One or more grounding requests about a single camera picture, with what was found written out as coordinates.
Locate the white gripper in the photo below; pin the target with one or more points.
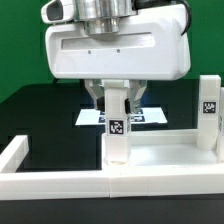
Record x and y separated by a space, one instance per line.
150 45

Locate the white desk tabletop tray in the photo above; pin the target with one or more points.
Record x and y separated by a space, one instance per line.
166 149

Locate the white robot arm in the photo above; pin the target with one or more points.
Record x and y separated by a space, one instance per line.
102 16

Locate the marker tag sheet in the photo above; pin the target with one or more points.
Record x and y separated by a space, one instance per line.
146 115

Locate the white front fence bar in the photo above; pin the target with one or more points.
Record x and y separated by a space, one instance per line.
112 183

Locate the white fence bar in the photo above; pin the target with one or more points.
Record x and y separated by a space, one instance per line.
112 183
14 154

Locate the white left fence bar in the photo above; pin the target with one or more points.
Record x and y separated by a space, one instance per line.
14 154

